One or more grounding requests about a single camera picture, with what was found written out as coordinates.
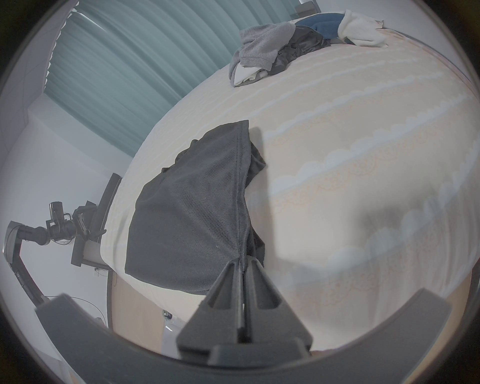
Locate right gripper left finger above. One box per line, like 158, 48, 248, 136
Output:
177, 259, 245, 352

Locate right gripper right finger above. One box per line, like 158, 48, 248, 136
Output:
244, 256, 313, 350

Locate black shorts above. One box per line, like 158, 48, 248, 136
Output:
124, 119, 267, 295

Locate bed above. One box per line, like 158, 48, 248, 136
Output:
100, 10, 475, 357

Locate pile of clothes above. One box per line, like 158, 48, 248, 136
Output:
228, 10, 389, 88

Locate blue-green curtain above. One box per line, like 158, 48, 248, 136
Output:
44, 0, 305, 158

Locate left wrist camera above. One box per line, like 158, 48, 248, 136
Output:
48, 201, 65, 223

